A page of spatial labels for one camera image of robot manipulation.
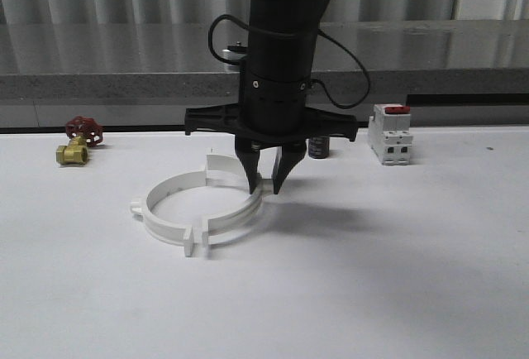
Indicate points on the black cylindrical capacitor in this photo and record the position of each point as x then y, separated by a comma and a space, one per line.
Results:
319, 147

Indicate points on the grey stone counter ledge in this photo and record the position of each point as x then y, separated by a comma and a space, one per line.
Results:
426, 62

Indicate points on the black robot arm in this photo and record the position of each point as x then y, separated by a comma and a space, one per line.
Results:
275, 76

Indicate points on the white circuit breaker red switch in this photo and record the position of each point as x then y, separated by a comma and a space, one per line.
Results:
388, 133

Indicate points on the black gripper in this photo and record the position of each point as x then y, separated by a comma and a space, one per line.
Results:
270, 114

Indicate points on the white half pipe clamp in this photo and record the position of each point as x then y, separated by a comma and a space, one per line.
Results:
237, 214
153, 210

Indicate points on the brass valve red handle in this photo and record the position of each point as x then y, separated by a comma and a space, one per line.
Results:
83, 132

